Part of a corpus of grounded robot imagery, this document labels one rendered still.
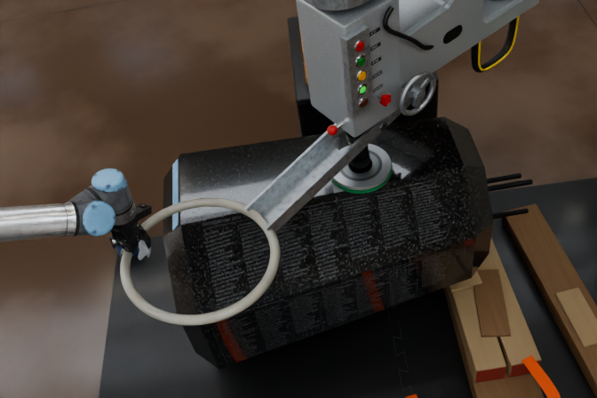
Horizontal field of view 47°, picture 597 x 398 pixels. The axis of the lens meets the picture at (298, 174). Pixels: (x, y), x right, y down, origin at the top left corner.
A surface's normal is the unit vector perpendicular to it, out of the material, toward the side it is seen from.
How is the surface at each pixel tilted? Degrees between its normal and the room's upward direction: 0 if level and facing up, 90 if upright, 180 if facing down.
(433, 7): 4
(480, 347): 0
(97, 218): 62
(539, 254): 0
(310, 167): 15
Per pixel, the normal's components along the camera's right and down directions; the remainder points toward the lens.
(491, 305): -0.12, -0.67
